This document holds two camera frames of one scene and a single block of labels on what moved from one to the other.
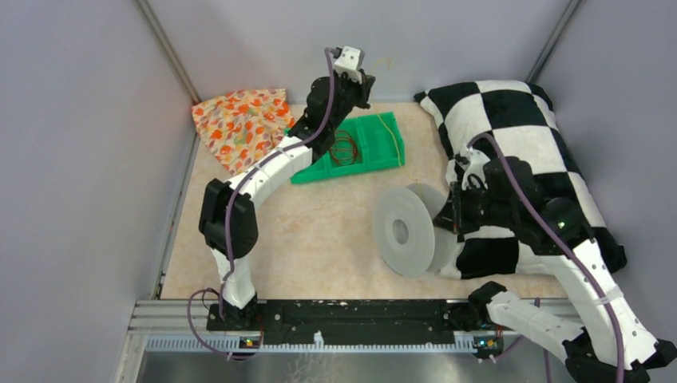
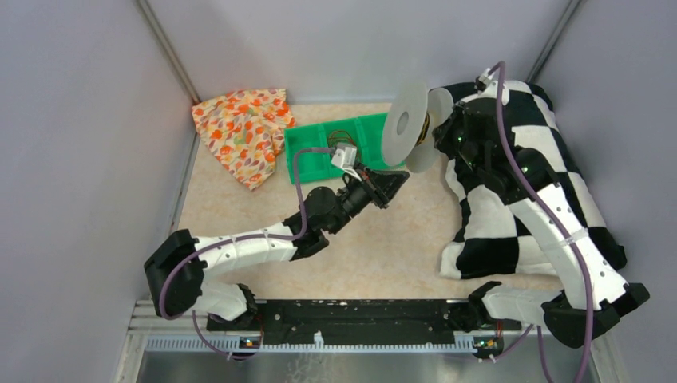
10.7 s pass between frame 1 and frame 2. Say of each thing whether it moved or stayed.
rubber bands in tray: stayed
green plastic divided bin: stayed
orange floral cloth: stayed
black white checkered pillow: stayed
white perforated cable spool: moved
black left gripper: moved
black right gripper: moved
